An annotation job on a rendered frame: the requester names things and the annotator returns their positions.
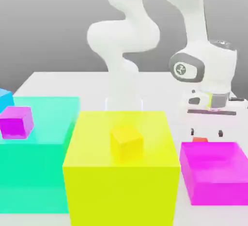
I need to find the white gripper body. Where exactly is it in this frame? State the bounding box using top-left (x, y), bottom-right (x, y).
top-left (185, 107), bottom-right (240, 130)

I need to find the small blue cube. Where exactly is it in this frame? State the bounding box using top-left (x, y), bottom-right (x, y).
top-left (0, 88), bottom-right (15, 113)

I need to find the large teal box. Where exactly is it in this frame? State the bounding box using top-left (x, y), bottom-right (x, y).
top-left (0, 96), bottom-right (81, 214)

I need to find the small yellow cube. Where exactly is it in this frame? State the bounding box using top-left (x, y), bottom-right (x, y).
top-left (109, 125), bottom-right (144, 162)

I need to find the small purple cube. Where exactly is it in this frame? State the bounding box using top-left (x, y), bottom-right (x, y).
top-left (0, 106), bottom-right (35, 140)

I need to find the large magenta box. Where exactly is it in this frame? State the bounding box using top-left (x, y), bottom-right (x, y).
top-left (179, 141), bottom-right (248, 206)

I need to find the large yellow box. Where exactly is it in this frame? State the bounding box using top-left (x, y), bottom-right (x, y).
top-left (62, 111), bottom-right (181, 226)

